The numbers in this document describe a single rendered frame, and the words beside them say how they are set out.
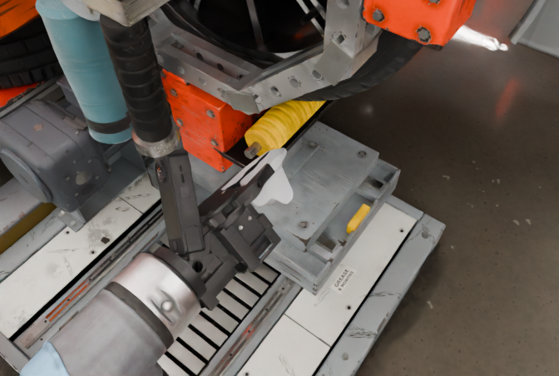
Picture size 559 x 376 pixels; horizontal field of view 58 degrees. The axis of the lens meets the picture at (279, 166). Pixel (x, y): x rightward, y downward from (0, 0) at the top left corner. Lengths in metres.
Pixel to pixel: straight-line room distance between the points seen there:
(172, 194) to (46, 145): 0.53
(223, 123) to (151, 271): 0.36
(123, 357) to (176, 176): 0.18
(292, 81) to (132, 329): 0.35
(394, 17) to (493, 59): 1.41
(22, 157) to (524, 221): 1.19
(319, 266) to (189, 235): 0.60
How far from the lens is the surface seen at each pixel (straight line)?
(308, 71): 0.63
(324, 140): 1.21
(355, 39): 0.56
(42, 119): 1.11
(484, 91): 1.78
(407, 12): 0.51
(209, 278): 0.57
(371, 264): 1.21
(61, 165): 1.04
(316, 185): 1.13
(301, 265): 1.11
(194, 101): 0.83
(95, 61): 0.78
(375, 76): 0.69
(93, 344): 0.52
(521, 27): 0.67
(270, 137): 0.80
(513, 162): 1.60
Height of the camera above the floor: 1.13
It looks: 51 degrees down
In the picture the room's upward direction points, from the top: straight up
